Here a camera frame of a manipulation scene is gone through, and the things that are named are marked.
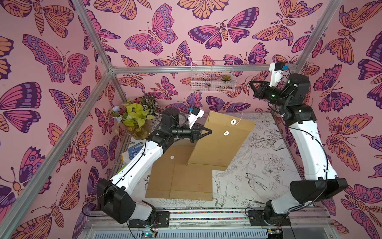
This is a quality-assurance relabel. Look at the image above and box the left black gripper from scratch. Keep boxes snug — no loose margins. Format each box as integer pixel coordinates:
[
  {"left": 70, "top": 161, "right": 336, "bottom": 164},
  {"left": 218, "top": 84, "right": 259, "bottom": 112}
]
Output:
[{"left": 170, "top": 124, "right": 211, "bottom": 145}]

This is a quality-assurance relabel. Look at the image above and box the kraft file bag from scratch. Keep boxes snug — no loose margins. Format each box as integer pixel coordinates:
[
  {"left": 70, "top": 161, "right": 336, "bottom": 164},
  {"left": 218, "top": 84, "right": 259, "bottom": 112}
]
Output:
[
  {"left": 188, "top": 111, "right": 256, "bottom": 171},
  {"left": 145, "top": 140, "right": 195, "bottom": 199},
  {"left": 170, "top": 164, "right": 213, "bottom": 201}
]

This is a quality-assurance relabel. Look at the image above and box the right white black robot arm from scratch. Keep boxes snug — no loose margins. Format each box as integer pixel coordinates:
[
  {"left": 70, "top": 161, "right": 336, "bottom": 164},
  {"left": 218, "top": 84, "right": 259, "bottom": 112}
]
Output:
[{"left": 249, "top": 74, "right": 348, "bottom": 226}]

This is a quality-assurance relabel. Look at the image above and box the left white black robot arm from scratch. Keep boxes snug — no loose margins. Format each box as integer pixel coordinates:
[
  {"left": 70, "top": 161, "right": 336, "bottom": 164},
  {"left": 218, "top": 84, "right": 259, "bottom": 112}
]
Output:
[{"left": 97, "top": 106, "right": 212, "bottom": 227}]

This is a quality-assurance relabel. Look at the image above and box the small green succulent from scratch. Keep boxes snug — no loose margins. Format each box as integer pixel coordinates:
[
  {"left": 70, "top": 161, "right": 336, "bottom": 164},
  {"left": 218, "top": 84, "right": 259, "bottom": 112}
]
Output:
[{"left": 221, "top": 75, "right": 231, "bottom": 81}]

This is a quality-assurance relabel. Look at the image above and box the potted plant in glass vase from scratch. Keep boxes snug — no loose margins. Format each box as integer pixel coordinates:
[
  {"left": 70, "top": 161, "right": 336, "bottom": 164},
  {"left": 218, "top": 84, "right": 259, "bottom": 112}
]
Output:
[{"left": 111, "top": 95, "right": 163, "bottom": 140}]

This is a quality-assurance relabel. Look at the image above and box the blue white work glove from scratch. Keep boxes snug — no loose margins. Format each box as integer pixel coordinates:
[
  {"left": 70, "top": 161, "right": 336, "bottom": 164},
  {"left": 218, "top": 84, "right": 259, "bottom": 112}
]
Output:
[{"left": 121, "top": 142, "right": 144, "bottom": 163}]

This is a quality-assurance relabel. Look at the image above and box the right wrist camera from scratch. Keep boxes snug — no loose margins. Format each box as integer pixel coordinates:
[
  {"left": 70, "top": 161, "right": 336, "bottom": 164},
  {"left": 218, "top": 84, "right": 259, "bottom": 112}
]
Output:
[{"left": 269, "top": 62, "right": 288, "bottom": 87}]

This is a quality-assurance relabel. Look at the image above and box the white wire basket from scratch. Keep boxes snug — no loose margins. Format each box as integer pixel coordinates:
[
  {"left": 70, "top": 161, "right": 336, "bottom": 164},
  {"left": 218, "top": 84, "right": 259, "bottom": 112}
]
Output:
[{"left": 190, "top": 60, "right": 237, "bottom": 94}]

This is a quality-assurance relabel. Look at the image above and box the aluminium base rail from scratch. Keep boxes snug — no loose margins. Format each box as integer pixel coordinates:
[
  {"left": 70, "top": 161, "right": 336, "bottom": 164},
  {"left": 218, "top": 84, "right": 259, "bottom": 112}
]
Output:
[{"left": 79, "top": 208, "right": 341, "bottom": 239}]

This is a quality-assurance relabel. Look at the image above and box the aluminium frame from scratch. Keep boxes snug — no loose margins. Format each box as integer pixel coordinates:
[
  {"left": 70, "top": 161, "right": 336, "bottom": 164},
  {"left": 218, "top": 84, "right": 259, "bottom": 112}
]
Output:
[{"left": 0, "top": 0, "right": 344, "bottom": 239}]

